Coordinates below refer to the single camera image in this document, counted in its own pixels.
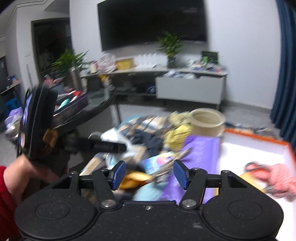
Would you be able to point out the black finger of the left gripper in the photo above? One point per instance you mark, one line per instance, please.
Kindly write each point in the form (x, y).
(77, 144)

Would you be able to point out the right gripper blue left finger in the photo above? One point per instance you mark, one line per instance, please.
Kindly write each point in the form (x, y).
(116, 175)

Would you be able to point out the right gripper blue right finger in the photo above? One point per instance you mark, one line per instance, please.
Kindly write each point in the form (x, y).
(183, 174)

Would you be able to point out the yellow knitted towel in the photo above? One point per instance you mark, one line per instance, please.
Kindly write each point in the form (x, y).
(175, 139)

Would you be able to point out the dark navy sock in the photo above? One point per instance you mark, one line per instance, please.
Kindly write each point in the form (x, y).
(153, 143)

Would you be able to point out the person's left hand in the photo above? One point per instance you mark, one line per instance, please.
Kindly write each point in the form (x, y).
(18, 174)

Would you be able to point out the white face mask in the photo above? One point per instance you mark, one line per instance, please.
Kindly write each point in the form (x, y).
(114, 135)

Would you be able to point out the purple tissue pack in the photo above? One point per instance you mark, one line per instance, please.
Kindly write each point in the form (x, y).
(204, 154)

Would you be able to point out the blue pink packet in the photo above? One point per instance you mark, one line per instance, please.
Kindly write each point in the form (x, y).
(153, 164)

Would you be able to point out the light blue fluffy cloth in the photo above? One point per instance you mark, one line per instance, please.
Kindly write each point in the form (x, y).
(149, 192)

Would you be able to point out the plaid blue beige cloth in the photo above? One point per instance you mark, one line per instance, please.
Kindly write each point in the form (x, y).
(157, 125)

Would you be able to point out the purple patterned tray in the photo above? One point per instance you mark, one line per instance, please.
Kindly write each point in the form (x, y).
(68, 105)

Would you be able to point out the round black glass table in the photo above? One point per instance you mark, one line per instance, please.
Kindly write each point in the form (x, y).
(97, 116)

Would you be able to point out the pale yellow plastic glove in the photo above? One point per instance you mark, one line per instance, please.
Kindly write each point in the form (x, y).
(178, 119)

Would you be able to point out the beige paper cup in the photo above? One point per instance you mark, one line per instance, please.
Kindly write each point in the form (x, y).
(207, 122)

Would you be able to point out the white orange rimmed box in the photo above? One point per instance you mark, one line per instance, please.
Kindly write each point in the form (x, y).
(238, 149)

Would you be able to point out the yellow sponge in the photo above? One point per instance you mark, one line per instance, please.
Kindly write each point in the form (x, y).
(253, 181)

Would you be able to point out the steel thermos bottle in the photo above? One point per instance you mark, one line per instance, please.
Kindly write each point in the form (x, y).
(75, 77)

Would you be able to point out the potted plant on table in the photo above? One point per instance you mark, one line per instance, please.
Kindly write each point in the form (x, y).
(67, 60)

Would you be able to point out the clear plastic bag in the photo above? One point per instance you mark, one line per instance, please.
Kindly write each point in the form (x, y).
(107, 63)

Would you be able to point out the white tv cabinet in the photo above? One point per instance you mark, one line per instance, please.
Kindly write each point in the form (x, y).
(199, 86)

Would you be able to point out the yellow box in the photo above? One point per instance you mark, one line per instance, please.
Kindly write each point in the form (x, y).
(125, 64)

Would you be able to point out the white wifi router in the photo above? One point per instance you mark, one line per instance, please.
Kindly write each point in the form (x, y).
(146, 61)

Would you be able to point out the blue curtain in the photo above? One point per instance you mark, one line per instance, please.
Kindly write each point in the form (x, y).
(283, 111)

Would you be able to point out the black green sign card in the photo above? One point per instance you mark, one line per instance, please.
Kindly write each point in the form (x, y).
(210, 57)

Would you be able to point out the large black television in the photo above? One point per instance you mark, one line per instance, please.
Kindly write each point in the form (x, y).
(126, 23)

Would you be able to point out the potted plant on cabinet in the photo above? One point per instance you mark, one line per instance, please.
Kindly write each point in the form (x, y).
(170, 44)

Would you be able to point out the orange handled scissors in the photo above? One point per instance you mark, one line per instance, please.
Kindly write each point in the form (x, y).
(267, 174)

